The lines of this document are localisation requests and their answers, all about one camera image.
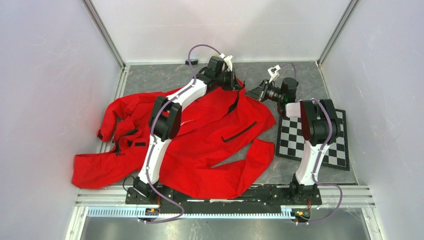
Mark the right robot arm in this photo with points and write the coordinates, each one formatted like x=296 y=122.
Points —
x=320 y=127

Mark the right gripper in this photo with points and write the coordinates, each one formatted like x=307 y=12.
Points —
x=258 y=93

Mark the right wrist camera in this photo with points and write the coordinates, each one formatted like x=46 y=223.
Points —
x=274 y=73

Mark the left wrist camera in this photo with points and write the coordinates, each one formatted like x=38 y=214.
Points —
x=228 y=62

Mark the red jacket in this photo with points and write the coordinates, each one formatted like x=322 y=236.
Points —
x=217 y=153

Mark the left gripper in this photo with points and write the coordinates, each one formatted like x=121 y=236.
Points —
x=236 y=85

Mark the black white checkerboard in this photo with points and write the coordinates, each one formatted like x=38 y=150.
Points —
x=290 y=143

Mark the small black box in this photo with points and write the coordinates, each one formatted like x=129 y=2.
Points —
x=191 y=61

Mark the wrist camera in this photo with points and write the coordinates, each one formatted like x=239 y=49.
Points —
x=274 y=73
x=228 y=62

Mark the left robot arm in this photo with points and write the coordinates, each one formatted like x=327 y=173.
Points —
x=166 y=117

